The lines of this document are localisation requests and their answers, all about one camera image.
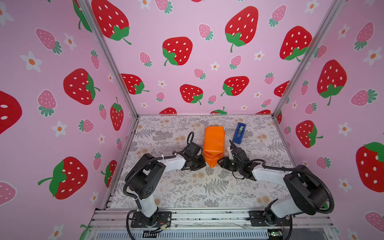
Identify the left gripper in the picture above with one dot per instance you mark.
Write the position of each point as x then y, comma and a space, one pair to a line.
202, 163

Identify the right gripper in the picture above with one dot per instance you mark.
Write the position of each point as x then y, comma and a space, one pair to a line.
223, 162

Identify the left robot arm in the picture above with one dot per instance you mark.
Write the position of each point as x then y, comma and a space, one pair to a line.
144, 177

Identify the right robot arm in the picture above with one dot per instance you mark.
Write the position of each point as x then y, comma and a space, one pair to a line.
308, 194

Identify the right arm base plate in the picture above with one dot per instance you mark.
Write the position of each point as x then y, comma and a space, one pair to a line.
262, 219

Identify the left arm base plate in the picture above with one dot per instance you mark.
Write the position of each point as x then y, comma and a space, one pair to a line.
139, 220

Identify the aluminium front rail frame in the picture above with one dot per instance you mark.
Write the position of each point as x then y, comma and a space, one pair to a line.
210, 224

